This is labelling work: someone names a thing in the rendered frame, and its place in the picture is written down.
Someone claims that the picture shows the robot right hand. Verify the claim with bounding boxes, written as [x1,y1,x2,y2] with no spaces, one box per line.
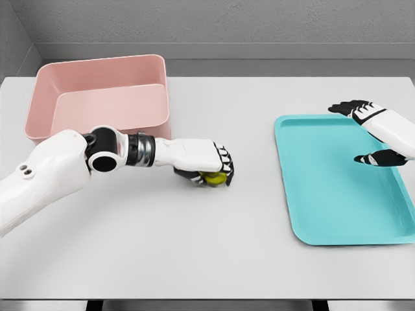
[327,100,410,167]

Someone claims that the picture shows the pink rectangular basket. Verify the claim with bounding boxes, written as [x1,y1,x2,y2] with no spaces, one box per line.
[24,54,172,146]

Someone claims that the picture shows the yellow-green tennis ball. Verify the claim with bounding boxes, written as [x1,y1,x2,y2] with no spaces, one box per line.
[199,171,227,189]

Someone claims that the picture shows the blue rectangular tray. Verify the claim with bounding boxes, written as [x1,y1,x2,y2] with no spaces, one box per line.
[274,113,415,246]

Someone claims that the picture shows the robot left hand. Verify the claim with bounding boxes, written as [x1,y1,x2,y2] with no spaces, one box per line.
[171,139,235,187]

